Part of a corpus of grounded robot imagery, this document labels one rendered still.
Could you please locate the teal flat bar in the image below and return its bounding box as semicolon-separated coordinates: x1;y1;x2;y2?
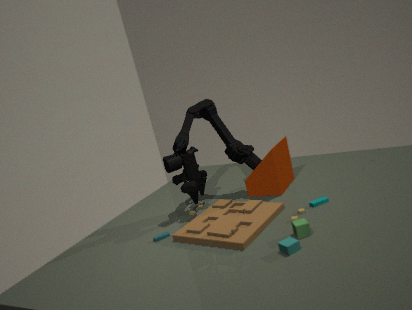
153;231;170;242

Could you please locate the teal cube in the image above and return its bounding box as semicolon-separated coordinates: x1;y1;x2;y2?
277;237;301;256

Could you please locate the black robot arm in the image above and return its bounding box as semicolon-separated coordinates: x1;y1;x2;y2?
163;99;262;185

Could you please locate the cyan rectangular block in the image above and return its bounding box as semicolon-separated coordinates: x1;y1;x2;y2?
309;196;329;207

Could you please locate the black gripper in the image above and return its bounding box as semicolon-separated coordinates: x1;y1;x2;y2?
181;163;207;204

